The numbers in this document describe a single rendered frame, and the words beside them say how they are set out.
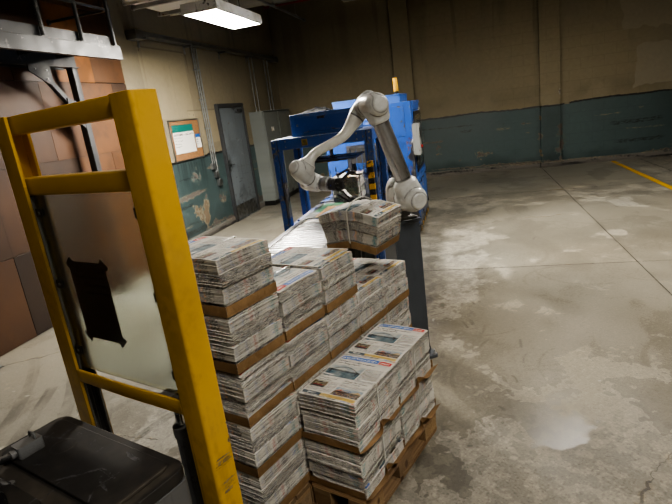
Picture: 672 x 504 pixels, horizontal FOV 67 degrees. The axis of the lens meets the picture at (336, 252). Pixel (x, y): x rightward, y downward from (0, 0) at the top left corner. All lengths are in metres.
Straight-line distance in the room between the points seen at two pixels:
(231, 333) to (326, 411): 0.57
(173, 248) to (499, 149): 10.91
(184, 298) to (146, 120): 0.49
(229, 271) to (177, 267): 0.43
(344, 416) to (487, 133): 10.27
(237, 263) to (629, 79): 11.10
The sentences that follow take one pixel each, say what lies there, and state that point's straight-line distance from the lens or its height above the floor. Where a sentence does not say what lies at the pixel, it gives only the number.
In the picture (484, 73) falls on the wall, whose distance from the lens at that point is 11.99.
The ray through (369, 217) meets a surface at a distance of 2.82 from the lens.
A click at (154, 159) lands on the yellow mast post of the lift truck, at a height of 1.67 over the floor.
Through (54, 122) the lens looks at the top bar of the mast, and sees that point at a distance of 1.77.
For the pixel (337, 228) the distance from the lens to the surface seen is 2.96.
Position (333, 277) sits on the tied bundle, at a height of 0.99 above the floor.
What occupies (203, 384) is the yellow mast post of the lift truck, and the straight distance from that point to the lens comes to 1.61.
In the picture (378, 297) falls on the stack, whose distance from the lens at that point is 2.80.
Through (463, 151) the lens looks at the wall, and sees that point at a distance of 12.03.
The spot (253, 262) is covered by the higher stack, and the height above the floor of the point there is 1.22.
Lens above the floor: 1.73
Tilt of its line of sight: 15 degrees down
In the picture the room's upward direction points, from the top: 8 degrees counter-clockwise
